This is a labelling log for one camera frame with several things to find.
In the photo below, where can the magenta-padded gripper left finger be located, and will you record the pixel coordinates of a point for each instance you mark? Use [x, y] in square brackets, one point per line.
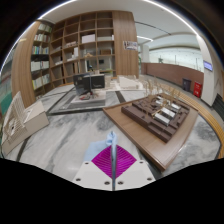
[100, 168]

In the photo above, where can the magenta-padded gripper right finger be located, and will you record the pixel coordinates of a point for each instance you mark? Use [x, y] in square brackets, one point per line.
[128, 170]

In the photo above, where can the light blue towel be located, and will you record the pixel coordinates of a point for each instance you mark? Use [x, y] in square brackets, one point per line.
[96, 150]

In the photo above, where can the brown building model on board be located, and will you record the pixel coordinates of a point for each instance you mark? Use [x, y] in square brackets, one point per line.
[156, 123]

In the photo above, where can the dark building model, grey base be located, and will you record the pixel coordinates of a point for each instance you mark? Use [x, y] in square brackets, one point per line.
[87, 89]

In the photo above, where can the small white building model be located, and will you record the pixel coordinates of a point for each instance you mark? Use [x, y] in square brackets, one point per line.
[128, 82]

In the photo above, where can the white building model, beige base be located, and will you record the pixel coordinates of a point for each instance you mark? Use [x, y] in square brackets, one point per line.
[23, 125]

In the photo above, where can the dark grey bin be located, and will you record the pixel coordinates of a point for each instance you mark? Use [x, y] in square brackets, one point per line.
[187, 85]

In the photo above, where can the wooden shelf unit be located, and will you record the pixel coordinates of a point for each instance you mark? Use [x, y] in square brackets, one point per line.
[83, 50]

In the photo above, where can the wooden stick frame model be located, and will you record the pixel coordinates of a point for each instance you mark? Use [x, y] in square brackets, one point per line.
[160, 88]

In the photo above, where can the wall poster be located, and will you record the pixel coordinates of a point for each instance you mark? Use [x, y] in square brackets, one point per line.
[130, 45]

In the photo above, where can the blue wall sign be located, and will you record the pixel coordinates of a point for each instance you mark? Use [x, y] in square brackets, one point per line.
[208, 65]

